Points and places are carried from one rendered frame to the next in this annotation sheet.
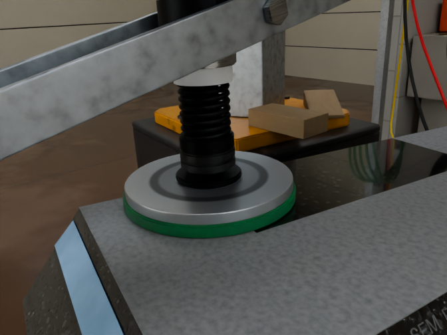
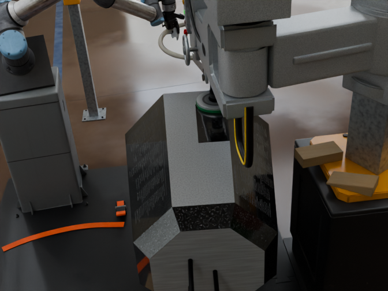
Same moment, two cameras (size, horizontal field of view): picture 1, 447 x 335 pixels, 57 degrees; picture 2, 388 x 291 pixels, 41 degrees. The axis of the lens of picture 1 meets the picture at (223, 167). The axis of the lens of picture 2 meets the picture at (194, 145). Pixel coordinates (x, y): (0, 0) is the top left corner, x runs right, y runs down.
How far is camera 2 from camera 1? 2.93 m
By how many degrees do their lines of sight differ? 100
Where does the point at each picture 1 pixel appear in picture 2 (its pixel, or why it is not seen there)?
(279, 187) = (201, 104)
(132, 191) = not seen: hidden behind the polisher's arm
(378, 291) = (170, 109)
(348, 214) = (191, 115)
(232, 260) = (189, 100)
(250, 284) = (182, 100)
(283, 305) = (175, 101)
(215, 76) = not seen: hidden behind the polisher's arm
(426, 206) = (186, 124)
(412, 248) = (175, 116)
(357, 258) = (178, 110)
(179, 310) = (182, 94)
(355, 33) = not seen: outside the picture
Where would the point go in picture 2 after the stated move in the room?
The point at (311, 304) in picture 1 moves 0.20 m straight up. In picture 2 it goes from (172, 103) to (170, 70)
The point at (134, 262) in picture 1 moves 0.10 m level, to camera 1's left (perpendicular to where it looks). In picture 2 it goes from (197, 93) to (204, 85)
